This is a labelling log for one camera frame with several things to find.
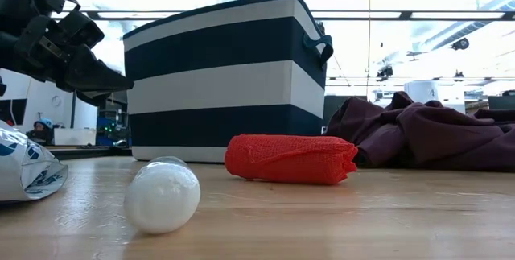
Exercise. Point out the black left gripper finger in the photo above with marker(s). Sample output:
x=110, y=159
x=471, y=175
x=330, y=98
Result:
x=94, y=75
x=95, y=98

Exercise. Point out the white blue plastic package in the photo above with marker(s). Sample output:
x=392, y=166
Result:
x=22, y=167

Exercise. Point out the white plastic bottle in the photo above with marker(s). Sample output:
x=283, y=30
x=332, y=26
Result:
x=163, y=195

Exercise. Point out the red mesh bandage roll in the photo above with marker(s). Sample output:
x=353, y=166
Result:
x=289, y=159

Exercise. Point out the navy white striped fabric basket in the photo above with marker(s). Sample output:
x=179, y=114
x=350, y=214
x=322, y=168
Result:
x=225, y=83

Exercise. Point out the blue equipment with lights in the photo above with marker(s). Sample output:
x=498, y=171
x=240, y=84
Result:
x=105, y=129

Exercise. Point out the white box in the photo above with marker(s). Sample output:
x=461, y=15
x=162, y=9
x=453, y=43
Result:
x=74, y=136

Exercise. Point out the person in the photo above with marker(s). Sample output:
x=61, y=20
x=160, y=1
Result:
x=42, y=129

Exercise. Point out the black panel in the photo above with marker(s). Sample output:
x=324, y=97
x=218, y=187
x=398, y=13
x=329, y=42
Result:
x=336, y=109

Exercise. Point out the black ceiling beam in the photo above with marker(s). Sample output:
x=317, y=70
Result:
x=406, y=15

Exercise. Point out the white cylinder container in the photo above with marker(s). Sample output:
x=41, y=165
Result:
x=421, y=90

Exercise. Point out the dark purple cloth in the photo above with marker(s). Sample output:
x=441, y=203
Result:
x=434, y=135

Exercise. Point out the dark monitor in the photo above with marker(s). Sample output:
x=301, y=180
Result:
x=501, y=102

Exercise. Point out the black table rail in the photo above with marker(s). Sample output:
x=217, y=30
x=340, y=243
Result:
x=88, y=152

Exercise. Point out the black hanging camera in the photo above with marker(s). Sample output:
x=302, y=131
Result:
x=460, y=44
x=384, y=71

